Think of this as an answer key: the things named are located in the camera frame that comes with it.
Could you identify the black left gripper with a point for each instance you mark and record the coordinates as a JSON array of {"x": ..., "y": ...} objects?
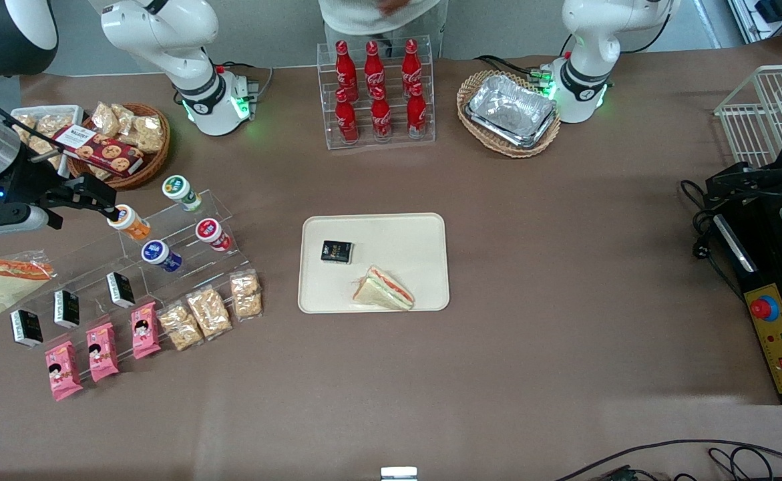
[{"x": 772, "y": 175}]

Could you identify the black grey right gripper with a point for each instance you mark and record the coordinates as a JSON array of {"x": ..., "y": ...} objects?
[{"x": 25, "y": 179}]

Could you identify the green lid gum bottle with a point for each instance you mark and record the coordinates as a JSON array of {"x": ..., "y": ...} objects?
[{"x": 181, "y": 192}]

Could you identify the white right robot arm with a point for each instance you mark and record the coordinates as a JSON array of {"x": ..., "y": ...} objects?
[{"x": 163, "y": 33}]

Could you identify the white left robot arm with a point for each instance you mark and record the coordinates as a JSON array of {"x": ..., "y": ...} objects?
[{"x": 588, "y": 40}]

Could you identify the orange lid gum bottle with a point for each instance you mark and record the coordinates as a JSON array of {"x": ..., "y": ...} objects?
[{"x": 130, "y": 224}]

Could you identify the blue lid gum bottle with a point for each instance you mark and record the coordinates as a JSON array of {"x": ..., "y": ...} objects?
[{"x": 161, "y": 256}]

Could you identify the red lid gum bottle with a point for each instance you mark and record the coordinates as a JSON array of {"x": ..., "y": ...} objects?
[{"x": 213, "y": 234}]

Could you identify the beige plastic tray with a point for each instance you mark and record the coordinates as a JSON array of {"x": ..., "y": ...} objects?
[{"x": 404, "y": 240}]

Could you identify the red cookie box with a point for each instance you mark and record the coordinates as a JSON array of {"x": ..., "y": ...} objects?
[{"x": 100, "y": 150}]

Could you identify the brown wicker basket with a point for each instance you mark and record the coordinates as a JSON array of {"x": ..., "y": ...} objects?
[{"x": 153, "y": 164}]

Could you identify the clear cracker snack bag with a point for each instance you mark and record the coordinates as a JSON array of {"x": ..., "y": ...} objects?
[
  {"x": 125, "y": 117},
  {"x": 105, "y": 119},
  {"x": 47, "y": 127},
  {"x": 149, "y": 133}
]

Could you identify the white plastic bin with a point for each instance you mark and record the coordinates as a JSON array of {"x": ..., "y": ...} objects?
[{"x": 63, "y": 113}]

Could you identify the black small box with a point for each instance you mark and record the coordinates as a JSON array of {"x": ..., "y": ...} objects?
[
  {"x": 27, "y": 329},
  {"x": 336, "y": 252},
  {"x": 67, "y": 308},
  {"x": 121, "y": 289}
]

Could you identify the plastic wrapped triangle sandwich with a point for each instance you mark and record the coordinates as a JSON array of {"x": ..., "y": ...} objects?
[{"x": 10, "y": 284}]

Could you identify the red emergency stop button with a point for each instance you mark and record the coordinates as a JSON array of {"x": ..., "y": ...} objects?
[{"x": 763, "y": 308}]

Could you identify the clear acrylic tiered stand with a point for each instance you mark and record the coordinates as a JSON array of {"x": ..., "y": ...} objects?
[{"x": 183, "y": 280}]

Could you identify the pink snack packet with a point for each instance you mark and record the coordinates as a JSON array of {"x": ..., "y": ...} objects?
[
  {"x": 102, "y": 352},
  {"x": 63, "y": 371},
  {"x": 145, "y": 331}
]

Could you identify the clear nut bar packet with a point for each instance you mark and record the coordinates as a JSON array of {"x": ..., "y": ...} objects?
[
  {"x": 209, "y": 312},
  {"x": 246, "y": 294},
  {"x": 180, "y": 327}
]

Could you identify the metal equipment shelf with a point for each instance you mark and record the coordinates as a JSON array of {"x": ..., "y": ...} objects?
[{"x": 774, "y": 17}]

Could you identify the light wicker basket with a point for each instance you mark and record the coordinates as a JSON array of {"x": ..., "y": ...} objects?
[{"x": 511, "y": 150}]

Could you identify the stacked aluminium foil trays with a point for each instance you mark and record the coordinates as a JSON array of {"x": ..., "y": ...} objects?
[{"x": 511, "y": 107}]

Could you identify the red cola bottle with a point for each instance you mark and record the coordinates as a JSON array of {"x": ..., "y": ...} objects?
[
  {"x": 346, "y": 120},
  {"x": 411, "y": 65},
  {"x": 374, "y": 67},
  {"x": 345, "y": 70},
  {"x": 381, "y": 117},
  {"x": 417, "y": 113}
]

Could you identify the clear acrylic bottle rack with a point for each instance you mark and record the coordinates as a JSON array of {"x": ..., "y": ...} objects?
[{"x": 390, "y": 143}]

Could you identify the unwrapped triangle sandwich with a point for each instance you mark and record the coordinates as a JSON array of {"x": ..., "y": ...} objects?
[{"x": 384, "y": 292}]

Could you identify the standing person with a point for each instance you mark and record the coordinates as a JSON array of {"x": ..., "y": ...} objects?
[{"x": 370, "y": 17}]

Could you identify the small white device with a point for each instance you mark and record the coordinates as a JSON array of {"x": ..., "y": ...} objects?
[{"x": 399, "y": 474}]

